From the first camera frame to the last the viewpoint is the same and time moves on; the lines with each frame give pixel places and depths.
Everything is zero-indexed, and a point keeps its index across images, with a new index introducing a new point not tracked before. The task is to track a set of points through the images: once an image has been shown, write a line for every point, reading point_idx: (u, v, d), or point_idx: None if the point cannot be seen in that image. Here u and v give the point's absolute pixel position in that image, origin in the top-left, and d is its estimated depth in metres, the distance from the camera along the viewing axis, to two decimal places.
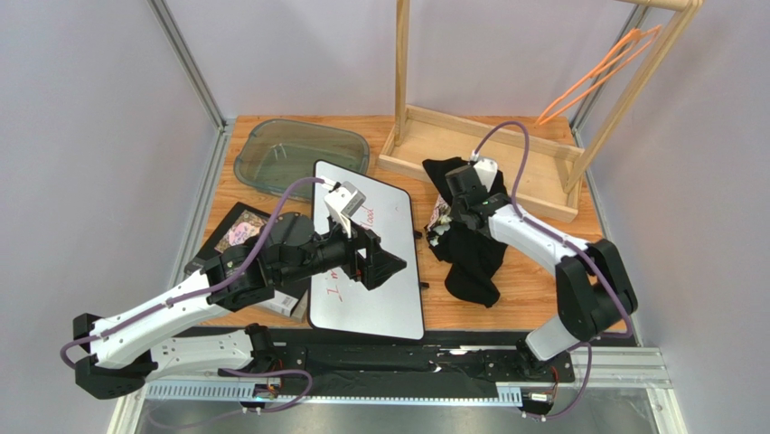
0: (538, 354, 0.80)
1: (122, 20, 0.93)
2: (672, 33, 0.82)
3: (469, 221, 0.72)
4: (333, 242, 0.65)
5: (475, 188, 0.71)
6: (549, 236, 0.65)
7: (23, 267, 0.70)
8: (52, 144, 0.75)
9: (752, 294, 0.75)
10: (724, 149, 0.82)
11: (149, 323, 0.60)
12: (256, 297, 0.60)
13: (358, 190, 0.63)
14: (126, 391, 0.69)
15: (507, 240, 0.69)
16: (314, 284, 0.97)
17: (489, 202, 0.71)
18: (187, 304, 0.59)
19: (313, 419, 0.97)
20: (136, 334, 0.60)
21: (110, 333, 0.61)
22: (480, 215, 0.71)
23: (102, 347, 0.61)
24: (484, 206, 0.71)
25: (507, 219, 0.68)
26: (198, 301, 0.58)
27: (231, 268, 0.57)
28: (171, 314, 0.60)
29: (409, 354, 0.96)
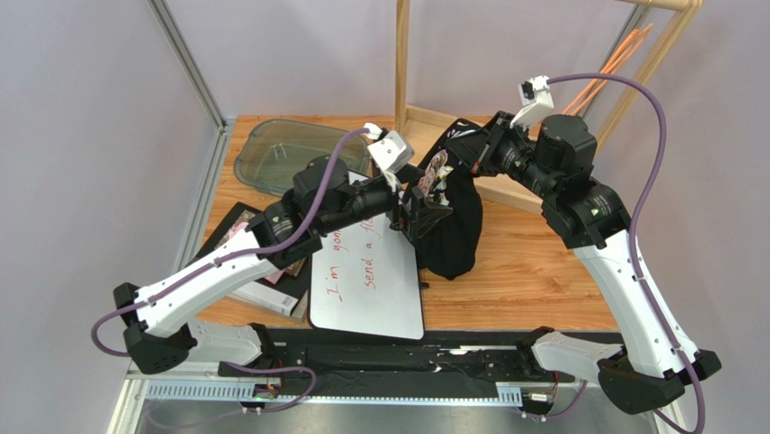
0: (542, 363, 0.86)
1: (123, 19, 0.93)
2: (672, 34, 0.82)
3: (559, 221, 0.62)
4: (376, 191, 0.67)
5: (581, 172, 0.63)
6: (662, 326, 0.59)
7: (23, 266, 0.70)
8: (53, 142, 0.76)
9: (752, 293, 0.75)
10: (724, 147, 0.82)
11: (200, 285, 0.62)
12: (304, 251, 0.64)
13: (405, 147, 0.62)
14: (168, 368, 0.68)
15: (597, 276, 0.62)
16: (314, 285, 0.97)
17: (597, 212, 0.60)
18: (237, 262, 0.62)
19: (313, 419, 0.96)
20: (186, 295, 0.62)
21: (157, 298, 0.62)
22: (577, 221, 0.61)
23: (152, 314, 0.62)
24: (589, 218, 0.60)
25: (619, 266, 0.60)
26: (249, 258, 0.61)
27: (278, 222, 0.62)
28: (219, 272, 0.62)
29: (409, 354, 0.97)
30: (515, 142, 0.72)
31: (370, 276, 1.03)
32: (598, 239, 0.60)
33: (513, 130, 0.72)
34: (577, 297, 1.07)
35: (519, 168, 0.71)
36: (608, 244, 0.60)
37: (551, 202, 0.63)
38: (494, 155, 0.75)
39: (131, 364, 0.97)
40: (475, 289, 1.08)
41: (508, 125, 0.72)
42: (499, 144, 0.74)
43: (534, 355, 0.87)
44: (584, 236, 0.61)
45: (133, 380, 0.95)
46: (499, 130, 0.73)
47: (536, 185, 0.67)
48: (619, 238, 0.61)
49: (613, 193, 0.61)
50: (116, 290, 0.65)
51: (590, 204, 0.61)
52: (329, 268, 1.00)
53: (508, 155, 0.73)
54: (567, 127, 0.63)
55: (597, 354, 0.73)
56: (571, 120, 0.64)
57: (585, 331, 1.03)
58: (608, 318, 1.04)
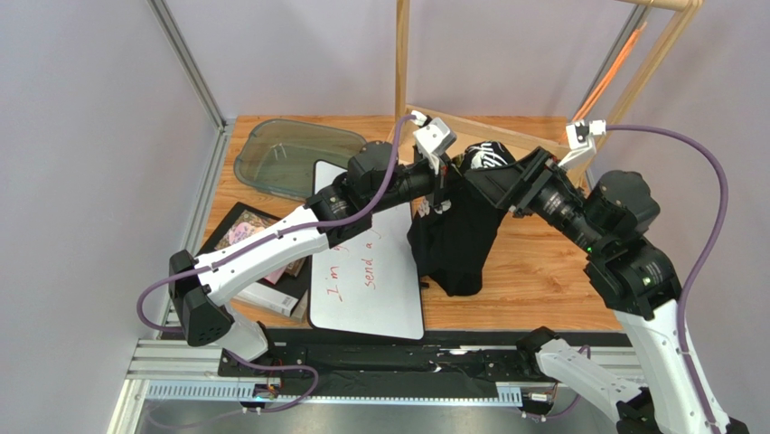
0: (542, 369, 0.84)
1: (123, 19, 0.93)
2: (672, 34, 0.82)
3: (606, 284, 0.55)
4: (419, 174, 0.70)
5: (636, 234, 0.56)
6: (698, 399, 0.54)
7: (24, 266, 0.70)
8: (53, 140, 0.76)
9: (753, 295, 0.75)
10: (723, 147, 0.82)
11: (265, 253, 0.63)
12: (357, 230, 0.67)
13: (450, 130, 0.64)
14: (208, 341, 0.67)
15: (639, 344, 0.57)
16: (314, 285, 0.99)
17: (649, 280, 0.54)
18: (302, 236, 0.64)
19: (313, 419, 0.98)
20: (250, 261, 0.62)
21: (220, 263, 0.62)
22: (625, 287, 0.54)
23: (215, 278, 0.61)
24: (640, 287, 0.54)
25: (664, 339, 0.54)
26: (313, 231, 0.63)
27: (334, 202, 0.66)
28: (284, 243, 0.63)
29: (409, 354, 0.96)
30: (562, 188, 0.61)
31: (370, 275, 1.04)
32: (646, 310, 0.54)
33: (558, 175, 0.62)
34: (577, 297, 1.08)
35: (564, 217, 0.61)
36: (657, 316, 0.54)
37: (599, 263, 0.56)
38: (536, 199, 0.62)
39: (131, 364, 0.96)
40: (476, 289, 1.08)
41: (558, 170, 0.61)
42: (542, 189, 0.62)
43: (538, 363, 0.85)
44: (632, 304, 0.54)
45: (133, 380, 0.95)
46: (546, 174, 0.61)
47: (582, 241, 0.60)
48: (667, 309, 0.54)
49: (667, 260, 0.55)
50: (173, 257, 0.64)
51: (641, 270, 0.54)
52: (330, 268, 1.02)
53: (552, 202, 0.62)
54: (625, 189, 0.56)
55: (615, 394, 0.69)
56: (630, 179, 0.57)
57: (585, 331, 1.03)
58: (607, 318, 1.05)
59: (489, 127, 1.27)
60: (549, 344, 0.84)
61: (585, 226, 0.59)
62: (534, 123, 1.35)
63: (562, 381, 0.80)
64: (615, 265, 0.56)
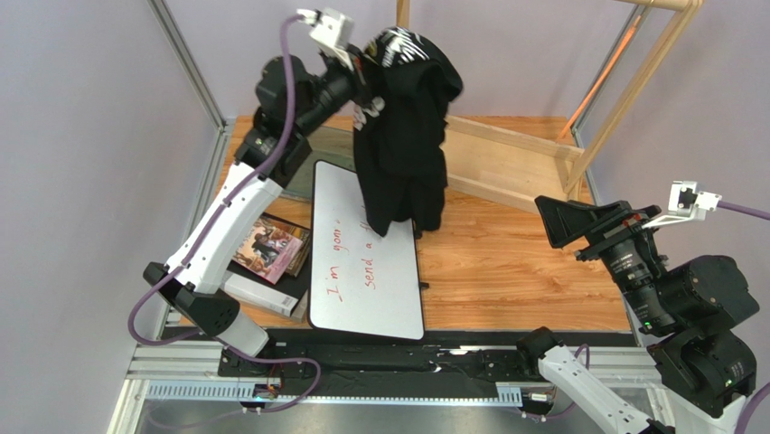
0: (542, 371, 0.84)
1: (122, 19, 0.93)
2: (672, 34, 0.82)
3: (679, 372, 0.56)
4: (338, 78, 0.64)
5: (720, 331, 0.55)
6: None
7: (24, 267, 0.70)
8: (53, 142, 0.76)
9: None
10: (723, 147, 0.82)
11: (220, 229, 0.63)
12: (298, 157, 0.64)
13: (344, 16, 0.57)
14: (224, 323, 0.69)
15: (695, 429, 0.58)
16: (314, 283, 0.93)
17: (729, 382, 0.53)
18: (246, 193, 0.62)
19: (313, 419, 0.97)
20: (215, 241, 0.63)
21: (190, 258, 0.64)
22: (703, 382, 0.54)
23: (192, 271, 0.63)
24: (720, 386, 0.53)
25: (725, 432, 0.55)
26: (256, 184, 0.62)
27: (263, 144, 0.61)
28: (233, 210, 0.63)
29: (409, 354, 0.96)
30: (642, 250, 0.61)
31: (370, 275, 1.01)
32: (718, 407, 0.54)
33: (640, 233, 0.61)
34: (577, 297, 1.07)
35: (632, 281, 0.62)
36: (725, 412, 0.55)
37: (675, 356, 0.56)
38: (606, 251, 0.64)
39: (131, 364, 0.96)
40: (475, 289, 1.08)
41: (638, 228, 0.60)
42: (616, 243, 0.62)
43: (539, 364, 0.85)
44: (703, 398, 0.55)
45: (133, 380, 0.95)
46: (624, 232, 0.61)
47: (648, 314, 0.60)
48: (733, 405, 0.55)
49: (750, 360, 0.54)
50: (146, 271, 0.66)
51: (725, 371, 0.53)
52: (330, 268, 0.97)
53: (624, 260, 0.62)
54: (722, 283, 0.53)
55: (624, 424, 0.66)
56: (718, 263, 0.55)
57: (585, 331, 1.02)
58: (607, 318, 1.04)
59: (488, 127, 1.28)
60: (550, 353, 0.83)
61: (656, 301, 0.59)
62: (534, 122, 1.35)
63: (562, 389, 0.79)
64: (692, 357, 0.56)
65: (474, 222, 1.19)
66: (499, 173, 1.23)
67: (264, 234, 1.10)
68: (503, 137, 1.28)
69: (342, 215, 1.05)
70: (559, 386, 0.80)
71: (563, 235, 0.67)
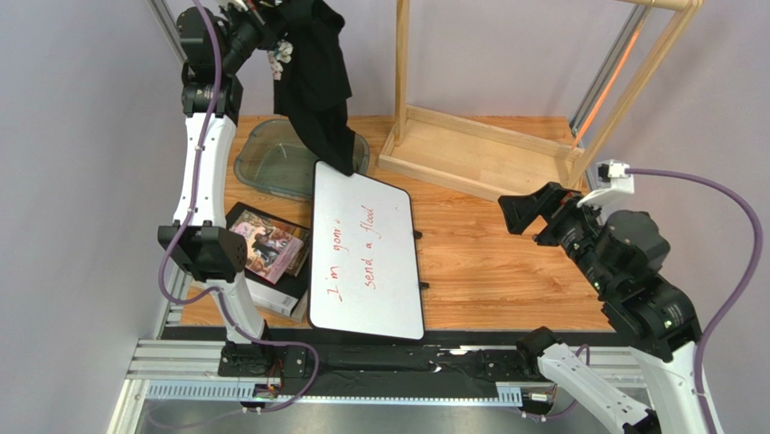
0: (542, 370, 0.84)
1: (122, 20, 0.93)
2: (672, 34, 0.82)
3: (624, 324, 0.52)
4: (241, 24, 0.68)
5: (651, 272, 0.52)
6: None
7: (23, 268, 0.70)
8: (54, 144, 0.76)
9: (754, 295, 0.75)
10: (723, 146, 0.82)
11: (210, 166, 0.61)
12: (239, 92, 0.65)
13: None
14: (243, 264, 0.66)
15: (654, 382, 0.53)
16: (314, 284, 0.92)
17: (671, 324, 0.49)
18: (214, 132, 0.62)
19: (313, 419, 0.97)
20: (210, 179, 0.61)
21: (194, 201, 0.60)
22: (645, 328, 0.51)
23: (206, 210, 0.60)
24: (660, 329, 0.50)
25: (680, 379, 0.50)
26: (219, 124, 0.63)
27: (203, 93, 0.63)
28: (211, 151, 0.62)
29: (409, 354, 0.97)
30: (581, 219, 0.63)
31: (370, 275, 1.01)
32: (665, 351, 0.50)
33: (580, 209, 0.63)
34: (577, 297, 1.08)
35: (576, 250, 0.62)
36: (674, 357, 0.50)
37: (615, 304, 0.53)
38: (556, 228, 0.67)
39: (131, 364, 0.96)
40: (475, 289, 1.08)
41: (575, 202, 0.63)
42: (564, 220, 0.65)
43: (539, 364, 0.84)
44: (651, 345, 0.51)
45: (133, 380, 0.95)
46: (563, 210, 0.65)
47: (592, 274, 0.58)
48: (685, 352, 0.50)
49: (689, 301, 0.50)
50: (159, 240, 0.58)
51: (662, 313, 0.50)
52: (330, 268, 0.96)
53: (569, 234, 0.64)
54: (634, 224, 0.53)
55: (621, 415, 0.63)
56: (638, 217, 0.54)
57: (585, 330, 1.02)
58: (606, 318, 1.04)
59: (488, 127, 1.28)
60: (551, 351, 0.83)
61: (594, 260, 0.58)
62: (534, 122, 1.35)
63: (562, 386, 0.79)
64: (634, 305, 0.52)
65: (474, 222, 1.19)
66: (499, 173, 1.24)
67: (264, 235, 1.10)
68: (503, 137, 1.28)
69: (342, 215, 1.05)
70: (559, 383, 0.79)
71: (517, 220, 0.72)
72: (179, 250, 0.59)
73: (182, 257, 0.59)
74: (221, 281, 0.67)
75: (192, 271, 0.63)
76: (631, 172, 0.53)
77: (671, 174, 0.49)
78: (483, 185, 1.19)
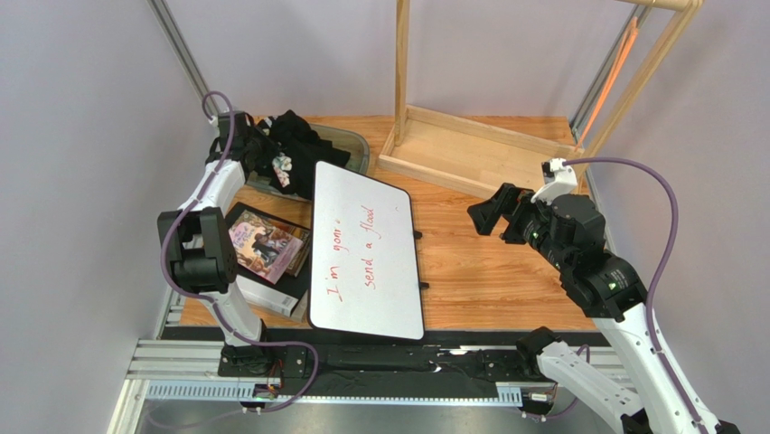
0: (542, 371, 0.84)
1: (122, 19, 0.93)
2: (673, 34, 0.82)
3: (578, 294, 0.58)
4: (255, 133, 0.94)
5: (594, 245, 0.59)
6: (681, 398, 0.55)
7: (22, 267, 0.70)
8: (54, 142, 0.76)
9: (752, 294, 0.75)
10: (724, 147, 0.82)
11: (219, 183, 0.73)
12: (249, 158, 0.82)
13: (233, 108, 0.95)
14: (236, 276, 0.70)
15: (619, 347, 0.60)
16: (314, 283, 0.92)
17: (615, 285, 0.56)
18: (229, 165, 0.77)
19: (313, 419, 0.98)
20: (217, 189, 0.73)
21: (200, 198, 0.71)
22: (595, 294, 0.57)
23: (207, 202, 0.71)
24: (606, 291, 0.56)
25: (638, 339, 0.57)
26: (230, 165, 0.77)
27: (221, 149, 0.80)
28: (222, 175, 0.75)
29: (409, 354, 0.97)
30: (535, 214, 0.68)
31: (370, 276, 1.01)
32: (616, 313, 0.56)
33: (534, 203, 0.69)
34: None
35: (536, 239, 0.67)
36: (626, 318, 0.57)
37: (568, 275, 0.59)
38: (517, 225, 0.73)
39: (131, 364, 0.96)
40: (475, 289, 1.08)
41: (530, 198, 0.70)
42: (521, 215, 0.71)
43: (539, 365, 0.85)
44: (603, 308, 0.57)
45: (133, 380, 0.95)
46: (520, 205, 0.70)
47: (551, 256, 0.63)
48: (636, 312, 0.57)
49: (630, 266, 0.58)
50: (159, 227, 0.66)
51: (607, 277, 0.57)
52: (330, 268, 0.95)
53: (529, 228, 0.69)
54: (575, 205, 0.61)
55: (619, 407, 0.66)
56: (578, 199, 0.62)
57: (585, 331, 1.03)
58: None
59: (488, 127, 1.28)
60: (549, 348, 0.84)
61: (551, 244, 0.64)
62: (534, 123, 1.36)
63: (563, 385, 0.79)
64: (584, 274, 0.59)
65: None
66: (499, 173, 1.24)
67: (264, 235, 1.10)
68: (503, 137, 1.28)
69: (342, 216, 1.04)
70: (559, 383, 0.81)
71: (483, 221, 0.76)
72: (174, 240, 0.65)
73: (174, 252, 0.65)
74: (214, 294, 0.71)
75: (183, 283, 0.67)
76: (568, 163, 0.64)
77: (608, 160, 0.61)
78: (483, 184, 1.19)
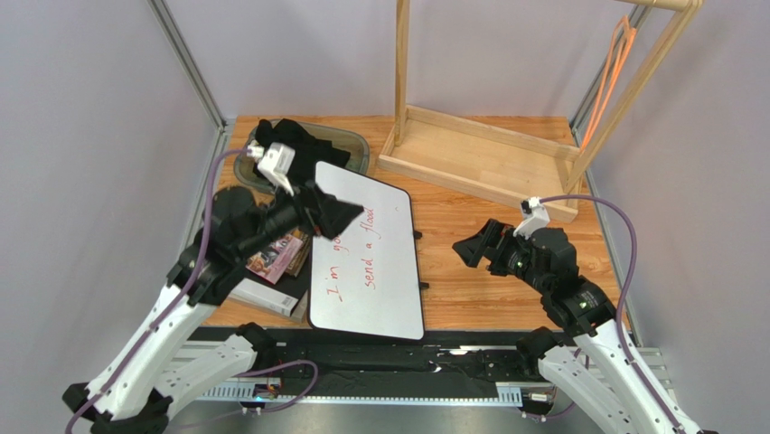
0: (541, 370, 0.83)
1: (123, 18, 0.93)
2: (673, 34, 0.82)
3: (555, 314, 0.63)
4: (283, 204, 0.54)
5: (568, 271, 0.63)
6: (660, 407, 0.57)
7: (22, 265, 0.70)
8: (53, 141, 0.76)
9: (750, 294, 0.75)
10: (724, 147, 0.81)
11: (149, 351, 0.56)
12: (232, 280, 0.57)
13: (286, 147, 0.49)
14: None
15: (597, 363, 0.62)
16: (314, 283, 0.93)
17: (586, 305, 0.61)
18: (174, 317, 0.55)
19: (313, 419, 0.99)
20: (137, 368, 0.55)
21: (108, 385, 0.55)
22: (569, 315, 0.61)
23: (111, 400, 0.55)
24: (578, 310, 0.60)
25: (612, 352, 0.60)
26: (183, 311, 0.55)
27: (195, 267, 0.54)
28: (162, 334, 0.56)
29: (409, 354, 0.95)
30: (518, 247, 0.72)
31: (370, 276, 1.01)
32: (589, 329, 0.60)
33: (515, 237, 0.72)
34: None
35: (520, 268, 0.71)
36: (599, 333, 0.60)
37: (547, 299, 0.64)
38: (501, 259, 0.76)
39: None
40: (475, 289, 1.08)
41: (511, 232, 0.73)
42: (505, 248, 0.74)
43: (537, 364, 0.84)
44: (577, 326, 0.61)
45: None
46: (504, 239, 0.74)
47: (534, 283, 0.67)
48: (607, 327, 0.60)
49: (596, 286, 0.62)
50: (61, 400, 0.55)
51: (577, 298, 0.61)
52: (330, 268, 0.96)
53: (511, 259, 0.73)
54: (550, 236, 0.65)
55: (622, 426, 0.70)
56: (556, 232, 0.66)
57: None
58: None
59: (488, 127, 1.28)
60: (548, 354, 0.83)
61: (533, 271, 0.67)
62: (534, 123, 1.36)
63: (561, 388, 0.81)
64: (560, 297, 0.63)
65: (474, 222, 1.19)
66: (499, 173, 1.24)
67: None
68: (503, 137, 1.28)
69: None
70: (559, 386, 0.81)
71: (470, 255, 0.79)
72: None
73: None
74: None
75: None
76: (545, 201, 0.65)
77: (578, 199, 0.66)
78: (483, 184, 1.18)
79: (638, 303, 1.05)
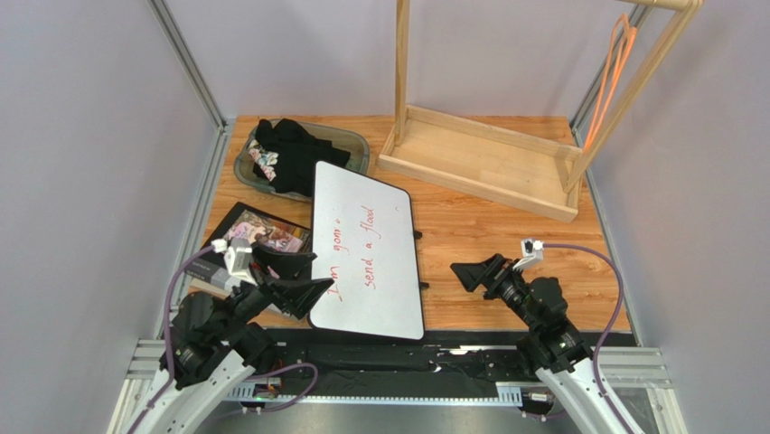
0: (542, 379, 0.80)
1: (122, 17, 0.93)
2: (673, 34, 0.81)
3: (539, 353, 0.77)
4: (248, 289, 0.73)
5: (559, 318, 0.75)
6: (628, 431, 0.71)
7: (22, 264, 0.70)
8: (52, 139, 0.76)
9: (749, 295, 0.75)
10: (724, 148, 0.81)
11: (145, 428, 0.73)
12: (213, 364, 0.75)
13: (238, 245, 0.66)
14: None
15: (577, 395, 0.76)
16: None
17: (565, 345, 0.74)
18: (165, 397, 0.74)
19: (313, 419, 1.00)
20: None
21: None
22: (551, 354, 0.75)
23: None
24: (558, 349, 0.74)
25: (587, 386, 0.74)
26: (170, 391, 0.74)
27: (180, 353, 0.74)
28: (156, 410, 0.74)
29: (409, 354, 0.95)
30: (514, 281, 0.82)
31: (371, 275, 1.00)
32: (568, 365, 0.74)
33: (513, 272, 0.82)
34: (577, 297, 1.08)
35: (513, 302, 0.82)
36: (577, 369, 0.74)
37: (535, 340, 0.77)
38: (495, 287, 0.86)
39: (131, 364, 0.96)
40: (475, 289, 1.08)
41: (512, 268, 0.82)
42: (502, 281, 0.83)
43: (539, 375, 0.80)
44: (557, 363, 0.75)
45: (133, 380, 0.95)
46: (503, 272, 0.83)
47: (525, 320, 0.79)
48: (583, 365, 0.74)
49: (577, 330, 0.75)
50: None
51: (560, 339, 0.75)
52: (330, 268, 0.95)
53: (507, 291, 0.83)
54: (547, 285, 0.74)
55: None
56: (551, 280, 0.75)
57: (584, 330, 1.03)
58: (608, 317, 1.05)
59: (488, 127, 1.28)
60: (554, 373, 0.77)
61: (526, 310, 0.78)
62: (534, 123, 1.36)
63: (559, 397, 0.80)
64: (547, 339, 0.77)
65: (474, 222, 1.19)
66: (499, 173, 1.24)
67: (264, 235, 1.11)
68: (503, 136, 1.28)
69: (342, 215, 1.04)
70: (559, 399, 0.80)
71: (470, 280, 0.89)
72: None
73: None
74: None
75: None
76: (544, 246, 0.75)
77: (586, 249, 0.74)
78: (483, 184, 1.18)
79: (637, 303, 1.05)
